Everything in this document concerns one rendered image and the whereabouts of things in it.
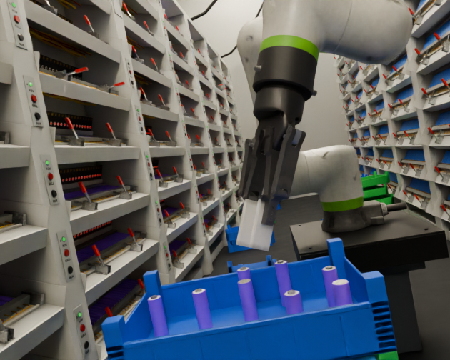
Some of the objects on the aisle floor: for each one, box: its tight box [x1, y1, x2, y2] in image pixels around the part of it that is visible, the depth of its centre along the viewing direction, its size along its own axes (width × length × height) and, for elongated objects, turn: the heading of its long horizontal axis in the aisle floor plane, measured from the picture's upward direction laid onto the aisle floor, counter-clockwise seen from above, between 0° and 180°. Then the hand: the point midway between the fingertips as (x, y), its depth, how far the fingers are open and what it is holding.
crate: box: [227, 255, 277, 274], centre depth 199 cm, size 30×20×8 cm
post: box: [0, 0, 99, 360], centre depth 101 cm, size 20×9×176 cm, turn 157°
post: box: [63, 0, 176, 284], centre depth 169 cm, size 20×9×176 cm, turn 157°
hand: (256, 225), depth 60 cm, fingers open, 3 cm apart
